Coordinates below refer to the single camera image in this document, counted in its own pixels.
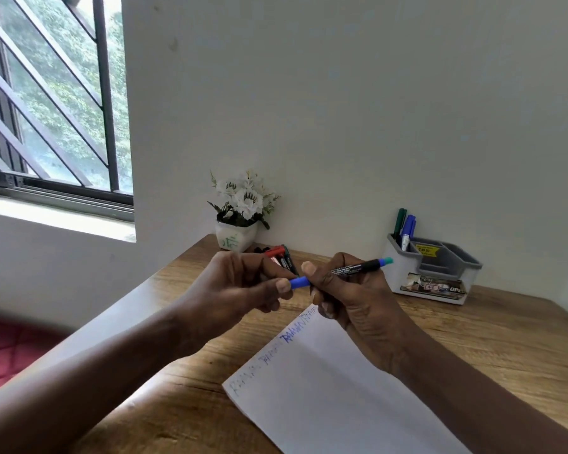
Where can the person's right hand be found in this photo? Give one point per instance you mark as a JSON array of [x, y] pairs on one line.
[[364, 312]]

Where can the person's left hand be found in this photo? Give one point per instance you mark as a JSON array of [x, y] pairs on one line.
[[217, 297]]

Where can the slim blue marker cap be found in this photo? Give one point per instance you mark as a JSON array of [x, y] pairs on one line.
[[299, 282]]

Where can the pile of colored markers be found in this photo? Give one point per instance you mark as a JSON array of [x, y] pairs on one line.
[[288, 260]]

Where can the thick blue marker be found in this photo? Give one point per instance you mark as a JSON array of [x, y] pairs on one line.
[[408, 224]]

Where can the thin green-capped marker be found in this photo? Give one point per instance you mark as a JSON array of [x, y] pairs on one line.
[[400, 217]]

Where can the white paper sheet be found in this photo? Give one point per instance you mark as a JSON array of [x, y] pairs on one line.
[[312, 401]]

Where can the person's left forearm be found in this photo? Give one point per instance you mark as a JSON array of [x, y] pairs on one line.
[[75, 397]]

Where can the person's right forearm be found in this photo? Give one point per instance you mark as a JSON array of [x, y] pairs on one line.
[[492, 411]]

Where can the gray desk organizer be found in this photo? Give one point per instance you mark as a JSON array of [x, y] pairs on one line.
[[397, 274]]

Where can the potted white artificial flowers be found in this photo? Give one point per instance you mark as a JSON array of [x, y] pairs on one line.
[[234, 241]]

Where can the red quilted mattress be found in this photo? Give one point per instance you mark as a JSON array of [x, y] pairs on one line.
[[9, 354]]

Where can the barred window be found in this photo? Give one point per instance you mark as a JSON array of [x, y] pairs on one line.
[[52, 89]]

